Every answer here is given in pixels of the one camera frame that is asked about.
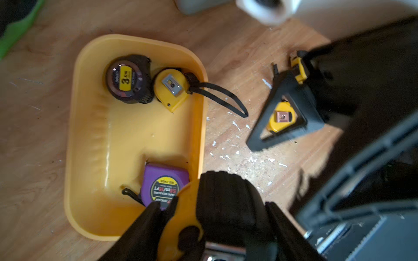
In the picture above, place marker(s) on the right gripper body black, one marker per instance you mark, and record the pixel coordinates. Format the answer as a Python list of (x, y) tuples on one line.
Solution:
[(371, 77)]

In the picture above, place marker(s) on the yellow oval storage tray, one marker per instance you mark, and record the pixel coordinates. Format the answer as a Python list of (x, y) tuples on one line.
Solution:
[(110, 141)]

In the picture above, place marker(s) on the small yellow tape measure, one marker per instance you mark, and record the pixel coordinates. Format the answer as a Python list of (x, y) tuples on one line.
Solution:
[(128, 79)]

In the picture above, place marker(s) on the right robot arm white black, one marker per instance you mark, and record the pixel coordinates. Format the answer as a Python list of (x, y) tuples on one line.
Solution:
[(335, 20)]

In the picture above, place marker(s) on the green black brush tool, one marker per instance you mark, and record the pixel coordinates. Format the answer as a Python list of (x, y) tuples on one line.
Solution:
[(17, 17)]

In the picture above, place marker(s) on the black round tape measure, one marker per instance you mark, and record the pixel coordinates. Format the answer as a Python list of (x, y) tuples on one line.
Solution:
[(220, 217)]

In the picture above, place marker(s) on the purple tape measure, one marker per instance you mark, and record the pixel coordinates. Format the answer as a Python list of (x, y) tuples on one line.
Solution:
[(161, 183)]

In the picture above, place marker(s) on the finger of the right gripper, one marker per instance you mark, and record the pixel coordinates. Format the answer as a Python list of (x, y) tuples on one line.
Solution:
[(286, 88)]

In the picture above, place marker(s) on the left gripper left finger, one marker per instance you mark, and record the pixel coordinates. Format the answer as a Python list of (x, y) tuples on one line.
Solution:
[(140, 241)]

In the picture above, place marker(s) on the grey plastic toolbox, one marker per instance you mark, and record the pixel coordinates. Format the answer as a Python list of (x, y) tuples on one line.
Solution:
[(189, 7)]

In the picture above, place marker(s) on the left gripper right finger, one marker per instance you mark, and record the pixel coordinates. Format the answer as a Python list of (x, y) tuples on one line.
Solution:
[(292, 246)]

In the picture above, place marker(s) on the black yellow tape measure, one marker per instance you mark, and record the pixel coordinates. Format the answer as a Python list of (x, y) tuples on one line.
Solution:
[(284, 116)]

